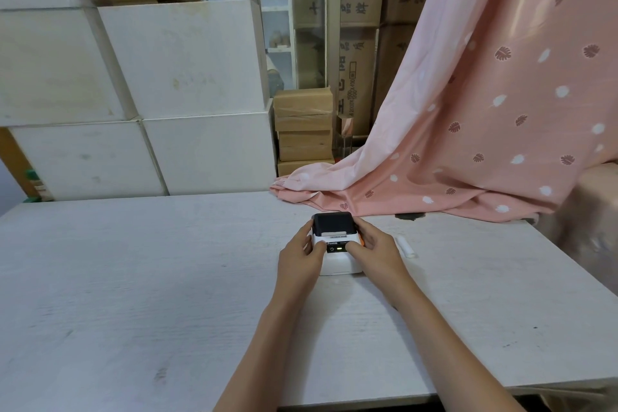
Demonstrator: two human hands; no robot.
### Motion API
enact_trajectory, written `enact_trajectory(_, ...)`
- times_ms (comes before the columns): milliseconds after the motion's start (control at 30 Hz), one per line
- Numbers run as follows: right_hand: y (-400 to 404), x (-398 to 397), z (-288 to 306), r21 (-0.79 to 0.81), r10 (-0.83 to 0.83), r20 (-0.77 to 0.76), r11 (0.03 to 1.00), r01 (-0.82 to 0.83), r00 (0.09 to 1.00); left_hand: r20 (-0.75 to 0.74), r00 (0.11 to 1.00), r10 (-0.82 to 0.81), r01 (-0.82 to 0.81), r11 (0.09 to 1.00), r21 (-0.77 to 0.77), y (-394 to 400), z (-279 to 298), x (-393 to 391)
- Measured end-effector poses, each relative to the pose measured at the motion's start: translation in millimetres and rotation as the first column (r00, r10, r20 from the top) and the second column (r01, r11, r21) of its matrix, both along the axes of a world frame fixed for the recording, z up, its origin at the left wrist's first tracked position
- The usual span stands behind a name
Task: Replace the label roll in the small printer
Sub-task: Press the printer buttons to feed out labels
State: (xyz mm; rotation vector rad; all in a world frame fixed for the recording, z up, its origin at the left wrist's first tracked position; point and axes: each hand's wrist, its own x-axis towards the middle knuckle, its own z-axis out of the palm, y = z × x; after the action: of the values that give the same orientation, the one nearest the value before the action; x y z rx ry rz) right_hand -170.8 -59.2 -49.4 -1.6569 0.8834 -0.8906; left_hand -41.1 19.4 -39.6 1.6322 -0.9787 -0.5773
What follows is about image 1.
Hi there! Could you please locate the person's right hand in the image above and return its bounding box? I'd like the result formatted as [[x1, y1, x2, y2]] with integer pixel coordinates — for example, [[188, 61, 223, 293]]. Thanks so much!
[[348, 219, 415, 301]]

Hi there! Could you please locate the person's left hand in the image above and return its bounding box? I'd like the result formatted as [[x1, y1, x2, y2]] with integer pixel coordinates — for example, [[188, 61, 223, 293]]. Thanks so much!
[[276, 220, 328, 300]]

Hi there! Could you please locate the white and black label printer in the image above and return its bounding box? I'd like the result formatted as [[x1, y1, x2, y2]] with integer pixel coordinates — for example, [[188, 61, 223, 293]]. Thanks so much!
[[310, 212, 364, 276]]

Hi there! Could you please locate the person's right forearm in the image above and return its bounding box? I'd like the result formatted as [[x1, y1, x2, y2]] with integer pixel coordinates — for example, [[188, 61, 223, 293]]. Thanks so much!
[[386, 276, 527, 412]]

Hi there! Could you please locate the person's left forearm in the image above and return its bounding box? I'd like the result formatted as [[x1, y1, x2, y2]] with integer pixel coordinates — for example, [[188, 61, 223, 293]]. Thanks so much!
[[212, 291, 302, 412]]

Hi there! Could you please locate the white paper roll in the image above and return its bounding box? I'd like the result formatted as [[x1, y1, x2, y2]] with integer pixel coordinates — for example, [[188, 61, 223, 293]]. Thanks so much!
[[395, 235, 416, 260]]

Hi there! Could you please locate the small plain cardboard box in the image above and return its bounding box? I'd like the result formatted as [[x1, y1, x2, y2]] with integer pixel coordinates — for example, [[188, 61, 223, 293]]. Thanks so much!
[[276, 159, 335, 178], [277, 130, 334, 162]]

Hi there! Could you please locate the small taped cardboard box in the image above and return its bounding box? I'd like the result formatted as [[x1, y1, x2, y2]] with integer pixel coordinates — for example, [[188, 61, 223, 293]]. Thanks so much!
[[273, 88, 334, 132]]

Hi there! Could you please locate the pink leaf-patterned curtain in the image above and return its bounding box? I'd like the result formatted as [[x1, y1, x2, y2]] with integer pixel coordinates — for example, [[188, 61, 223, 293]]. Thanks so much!
[[269, 0, 618, 224]]

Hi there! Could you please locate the glass display cabinet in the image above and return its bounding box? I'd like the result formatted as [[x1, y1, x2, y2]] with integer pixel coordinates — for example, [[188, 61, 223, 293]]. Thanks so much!
[[241, 0, 341, 91]]

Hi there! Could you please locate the orange and green board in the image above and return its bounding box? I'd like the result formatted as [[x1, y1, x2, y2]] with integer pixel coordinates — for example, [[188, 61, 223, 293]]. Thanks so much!
[[0, 129, 54, 202]]

